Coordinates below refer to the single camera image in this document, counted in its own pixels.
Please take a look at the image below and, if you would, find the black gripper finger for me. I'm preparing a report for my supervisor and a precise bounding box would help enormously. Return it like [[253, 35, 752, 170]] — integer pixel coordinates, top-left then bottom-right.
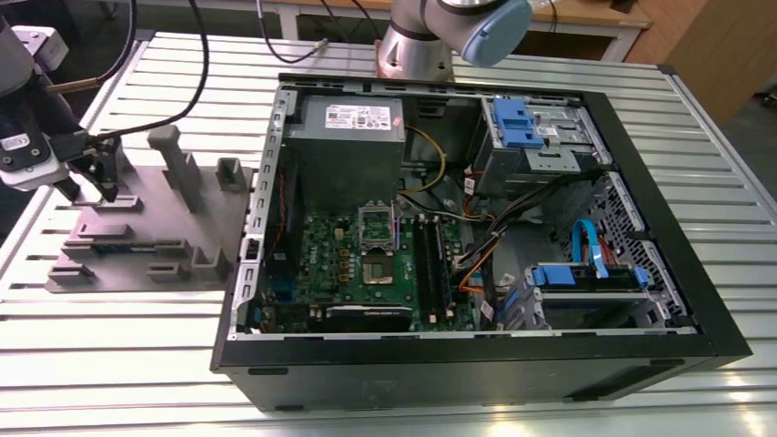
[[88, 134, 127, 204], [57, 175, 81, 205]]

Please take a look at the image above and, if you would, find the metal socket cover frame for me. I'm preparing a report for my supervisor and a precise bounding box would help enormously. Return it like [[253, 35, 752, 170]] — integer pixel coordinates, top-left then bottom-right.
[[357, 199, 401, 252]]

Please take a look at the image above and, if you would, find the CPU socket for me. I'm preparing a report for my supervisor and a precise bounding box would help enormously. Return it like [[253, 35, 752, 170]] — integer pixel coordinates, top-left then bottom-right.
[[361, 253, 398, 288]]

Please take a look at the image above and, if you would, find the grey plastic parts rack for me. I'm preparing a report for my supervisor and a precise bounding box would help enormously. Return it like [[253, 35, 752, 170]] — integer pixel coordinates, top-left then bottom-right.
[[43, 125, 256, 295]]

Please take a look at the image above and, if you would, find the grey power supply unit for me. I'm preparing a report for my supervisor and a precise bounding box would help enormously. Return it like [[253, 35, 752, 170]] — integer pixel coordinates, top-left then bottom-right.
[[284, 94, 406, 215]]

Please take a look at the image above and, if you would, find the green motherboard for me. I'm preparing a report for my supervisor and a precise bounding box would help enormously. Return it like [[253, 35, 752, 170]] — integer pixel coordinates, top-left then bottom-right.
[[260, 211, 481, 333]]

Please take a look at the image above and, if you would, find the black graphics card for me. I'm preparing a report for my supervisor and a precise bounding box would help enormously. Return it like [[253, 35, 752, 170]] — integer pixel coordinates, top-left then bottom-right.
[[306, 303, 416, 333]]

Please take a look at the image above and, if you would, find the black RAM slot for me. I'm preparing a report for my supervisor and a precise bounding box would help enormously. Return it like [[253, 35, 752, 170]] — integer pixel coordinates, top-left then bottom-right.
[[413, 216, 437, 322], [421, 216, 445, 322], [429, 216, 454, 321]]

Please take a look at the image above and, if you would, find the black open PC case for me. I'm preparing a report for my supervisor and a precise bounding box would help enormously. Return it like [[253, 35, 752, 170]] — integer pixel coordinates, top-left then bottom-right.
[[209, 71, 754, 413]]

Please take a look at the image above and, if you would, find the blue plastic drive carrier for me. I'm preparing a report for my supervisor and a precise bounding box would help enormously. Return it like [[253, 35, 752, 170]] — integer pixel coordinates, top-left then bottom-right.
[[493, 97, 546, 150]]

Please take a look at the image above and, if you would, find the metal drive cage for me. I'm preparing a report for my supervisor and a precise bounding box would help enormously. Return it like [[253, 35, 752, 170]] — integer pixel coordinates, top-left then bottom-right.
[[472, 94, 613, 198]]

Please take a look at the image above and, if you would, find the metal disk bay cage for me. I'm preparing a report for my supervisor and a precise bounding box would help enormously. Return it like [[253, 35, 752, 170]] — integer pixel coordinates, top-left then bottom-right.
[[509, 261, 697, 331]]

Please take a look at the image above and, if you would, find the hard disk in blue carrier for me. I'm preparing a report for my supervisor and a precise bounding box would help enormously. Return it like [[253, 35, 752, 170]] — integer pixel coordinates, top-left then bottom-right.
[[525, 264, 649, 293]]

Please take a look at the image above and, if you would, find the brown wooden cabinet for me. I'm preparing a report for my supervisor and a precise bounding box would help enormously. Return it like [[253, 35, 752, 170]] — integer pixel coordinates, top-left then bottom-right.
[[624, 0, 777, 127]]

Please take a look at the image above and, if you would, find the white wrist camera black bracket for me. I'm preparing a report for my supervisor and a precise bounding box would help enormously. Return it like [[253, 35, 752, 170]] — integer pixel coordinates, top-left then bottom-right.
[[9, 25, 69, 74]]

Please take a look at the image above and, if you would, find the black camera cable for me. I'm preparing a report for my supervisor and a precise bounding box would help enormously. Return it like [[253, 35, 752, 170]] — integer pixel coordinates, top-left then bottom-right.
[[47, 0, 139, 95], [51, 0, 212, 160]]

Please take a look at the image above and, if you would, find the black cable metal plug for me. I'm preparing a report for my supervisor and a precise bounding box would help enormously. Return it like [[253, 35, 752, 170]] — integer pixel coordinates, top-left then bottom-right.
[[255, 0, 330, 64]]

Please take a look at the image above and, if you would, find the yellow wire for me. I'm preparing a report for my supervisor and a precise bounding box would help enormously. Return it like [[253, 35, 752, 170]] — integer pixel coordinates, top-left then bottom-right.
[[400, 126, 448, 196]]

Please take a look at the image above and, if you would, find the black and white wire bundle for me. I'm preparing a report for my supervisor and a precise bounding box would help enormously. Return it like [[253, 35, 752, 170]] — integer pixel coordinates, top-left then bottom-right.
[[397, 190, 493, 224]]

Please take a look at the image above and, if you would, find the black cable bundle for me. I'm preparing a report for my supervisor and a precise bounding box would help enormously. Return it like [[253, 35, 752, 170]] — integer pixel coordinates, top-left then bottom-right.
[[484, 171, 608, 229]]

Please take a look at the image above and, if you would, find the blue flat data wire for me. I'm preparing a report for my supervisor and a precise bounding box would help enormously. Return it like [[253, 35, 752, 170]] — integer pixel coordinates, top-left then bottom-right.
[[572, 218, 612, 279]]

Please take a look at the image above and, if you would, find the wooden desk white frame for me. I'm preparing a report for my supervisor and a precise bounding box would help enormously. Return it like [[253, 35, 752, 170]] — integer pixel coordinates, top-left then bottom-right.
[[265, 0, 656, 65]]

